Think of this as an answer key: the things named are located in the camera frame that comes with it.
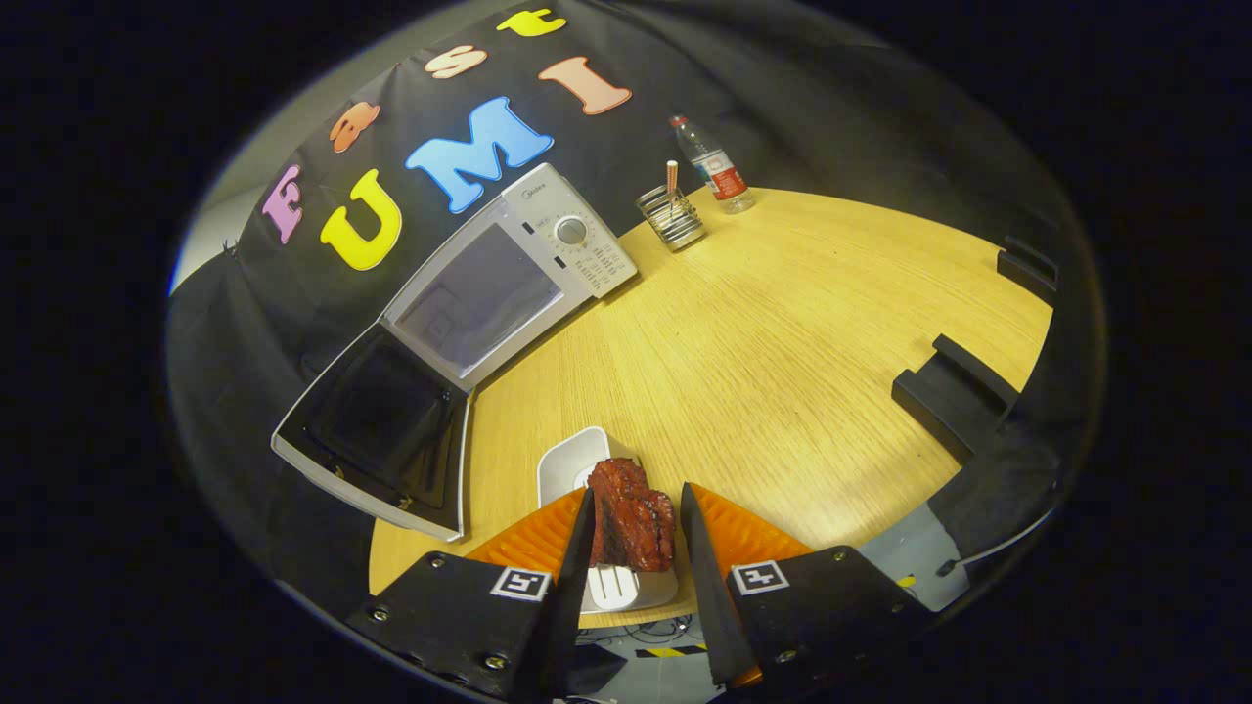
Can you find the red checkered straw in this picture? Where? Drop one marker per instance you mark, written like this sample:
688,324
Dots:
672,181

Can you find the white rectangular plate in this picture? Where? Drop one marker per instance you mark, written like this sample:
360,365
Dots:
567,464

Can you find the white toaster oven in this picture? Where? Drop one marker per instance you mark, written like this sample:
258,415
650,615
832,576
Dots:
577,264

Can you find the clear bottle with red label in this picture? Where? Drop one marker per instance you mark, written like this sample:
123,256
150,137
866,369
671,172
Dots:
722,176

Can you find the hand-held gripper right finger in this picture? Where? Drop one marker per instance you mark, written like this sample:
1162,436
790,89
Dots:
706,596

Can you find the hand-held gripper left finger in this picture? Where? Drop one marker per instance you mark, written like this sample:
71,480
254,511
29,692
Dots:
570,596

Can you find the reddish brown meat piece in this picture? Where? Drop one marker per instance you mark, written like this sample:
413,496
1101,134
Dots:
631,523

